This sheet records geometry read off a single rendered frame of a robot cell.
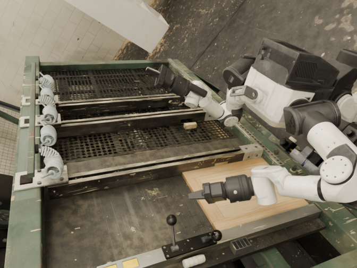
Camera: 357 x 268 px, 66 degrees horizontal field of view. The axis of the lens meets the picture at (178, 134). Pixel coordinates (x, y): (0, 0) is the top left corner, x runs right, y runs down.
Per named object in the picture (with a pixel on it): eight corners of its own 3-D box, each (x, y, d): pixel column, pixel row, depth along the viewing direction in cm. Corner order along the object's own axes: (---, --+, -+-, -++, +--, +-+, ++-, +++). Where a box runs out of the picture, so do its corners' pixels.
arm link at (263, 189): (244, 210, 91) (279, 204, 89) (237, 178, 90) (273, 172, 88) (241, 199, 102) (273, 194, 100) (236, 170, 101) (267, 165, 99)
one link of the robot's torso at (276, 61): (305, 42, 127) (244, 30, 111) (372, 68, 102) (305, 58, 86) (279, 100, 142) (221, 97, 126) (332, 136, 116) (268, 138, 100)
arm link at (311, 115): (342, 141, 89) (321, 119, 101) (346, 117, 85) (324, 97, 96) (306, 148, 90) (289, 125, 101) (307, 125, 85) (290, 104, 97)
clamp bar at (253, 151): (262, 161, 153) (275, 124, 141) (19, 209, 108) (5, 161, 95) (252, 151, 161) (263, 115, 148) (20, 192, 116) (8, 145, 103)
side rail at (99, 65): (168, 73, 267) (169, 61, 261) (42, 78, 225) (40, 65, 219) (165, 70, 273) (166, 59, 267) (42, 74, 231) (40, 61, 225)
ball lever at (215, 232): (210, 243, 102) (225, 239, 91) (200, 246, 100) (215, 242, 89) (206, 233, 103) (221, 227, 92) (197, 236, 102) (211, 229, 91)
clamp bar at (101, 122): (221, 120, 187) (229, 88, 175) (23, 144, 142) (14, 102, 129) (214, 113, 195) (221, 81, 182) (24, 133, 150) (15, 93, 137)
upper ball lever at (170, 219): (181, 252, 95) (178, 215, 94) (171, 256, 94) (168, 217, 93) (177, 248, 99) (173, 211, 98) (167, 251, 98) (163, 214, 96)
